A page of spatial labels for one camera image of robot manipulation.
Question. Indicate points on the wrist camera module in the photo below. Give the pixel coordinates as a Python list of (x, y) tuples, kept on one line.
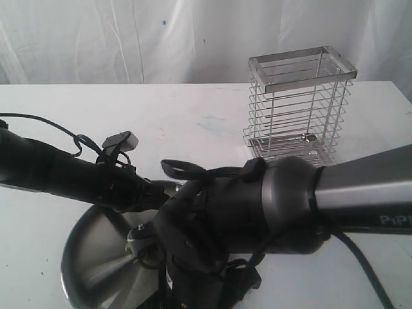
[(141, 244), (126, 141)]

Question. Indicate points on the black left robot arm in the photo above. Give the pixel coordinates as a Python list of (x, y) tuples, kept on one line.
[(36, 166)]

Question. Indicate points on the white backdrop curtain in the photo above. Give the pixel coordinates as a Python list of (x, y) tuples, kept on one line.
[(147, 42)]

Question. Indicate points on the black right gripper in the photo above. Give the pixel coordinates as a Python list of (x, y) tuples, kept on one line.
[(182, 287)]

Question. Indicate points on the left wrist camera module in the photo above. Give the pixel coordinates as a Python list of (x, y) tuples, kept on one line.
[(126, 141)]

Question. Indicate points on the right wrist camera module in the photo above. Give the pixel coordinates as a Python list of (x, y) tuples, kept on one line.
[(141, 244)]

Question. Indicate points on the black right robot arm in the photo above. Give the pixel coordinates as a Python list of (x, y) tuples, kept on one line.
[(221, 223)]

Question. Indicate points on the round stainless steel plate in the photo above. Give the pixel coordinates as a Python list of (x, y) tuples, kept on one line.
[(96, 269)]

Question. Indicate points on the steel wire rack basket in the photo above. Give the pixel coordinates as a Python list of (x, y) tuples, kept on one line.
[(297, 101)]

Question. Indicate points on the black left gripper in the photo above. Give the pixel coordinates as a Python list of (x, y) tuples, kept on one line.
[(128, 192)]

